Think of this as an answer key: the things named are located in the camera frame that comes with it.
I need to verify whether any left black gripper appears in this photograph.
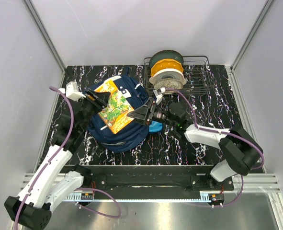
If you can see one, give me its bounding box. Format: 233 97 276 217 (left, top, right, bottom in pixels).
74 88 110 132

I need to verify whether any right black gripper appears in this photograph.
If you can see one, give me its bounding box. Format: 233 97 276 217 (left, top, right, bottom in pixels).
127 97 177 127

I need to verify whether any navy blue student backpack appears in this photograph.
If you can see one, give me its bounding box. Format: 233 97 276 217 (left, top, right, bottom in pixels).
87 75 149 153

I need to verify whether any orange yellow paperback book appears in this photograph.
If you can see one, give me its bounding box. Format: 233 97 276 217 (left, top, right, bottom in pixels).
95 80 134 134

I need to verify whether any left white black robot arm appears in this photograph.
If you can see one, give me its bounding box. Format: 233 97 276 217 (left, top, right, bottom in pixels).
4 86 110 230

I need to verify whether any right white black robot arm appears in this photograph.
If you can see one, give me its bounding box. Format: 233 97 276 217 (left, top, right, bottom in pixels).
127 98 264 190

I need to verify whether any blue dinosaur pencil case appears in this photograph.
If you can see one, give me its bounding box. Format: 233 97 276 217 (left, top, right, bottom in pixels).
149 121 163 134

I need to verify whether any patterned beige plate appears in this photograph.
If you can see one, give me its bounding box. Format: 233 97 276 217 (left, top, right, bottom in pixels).
154 79 183 90

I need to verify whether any orange yellow plate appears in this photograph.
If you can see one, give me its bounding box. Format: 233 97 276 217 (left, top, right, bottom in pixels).
150 58 183 77

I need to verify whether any dark green plate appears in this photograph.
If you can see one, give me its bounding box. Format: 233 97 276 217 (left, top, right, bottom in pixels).
149 50 184 68

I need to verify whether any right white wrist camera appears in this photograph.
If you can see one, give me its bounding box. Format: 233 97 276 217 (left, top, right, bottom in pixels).
153 87 166 104

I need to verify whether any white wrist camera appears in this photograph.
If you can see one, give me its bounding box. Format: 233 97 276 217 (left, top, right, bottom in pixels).
59 81 86 102
153 87 166 104

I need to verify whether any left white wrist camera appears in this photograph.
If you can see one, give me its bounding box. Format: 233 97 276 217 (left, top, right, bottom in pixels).
59 81 86 102

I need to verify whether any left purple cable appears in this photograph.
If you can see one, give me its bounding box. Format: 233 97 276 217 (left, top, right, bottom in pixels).
13 85 122 230

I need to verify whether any purple cable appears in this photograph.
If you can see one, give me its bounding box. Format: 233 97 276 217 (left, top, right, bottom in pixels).
13 85 122 230
165 87 266 208

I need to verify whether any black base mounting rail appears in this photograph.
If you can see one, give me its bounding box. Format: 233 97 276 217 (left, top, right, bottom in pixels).
86 165 234 202

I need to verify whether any black wire dish rack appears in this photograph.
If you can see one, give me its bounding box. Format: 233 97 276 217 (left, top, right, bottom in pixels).
143 55 214 96

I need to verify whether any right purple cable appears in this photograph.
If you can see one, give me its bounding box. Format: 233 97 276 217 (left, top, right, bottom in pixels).
165 87 266 208

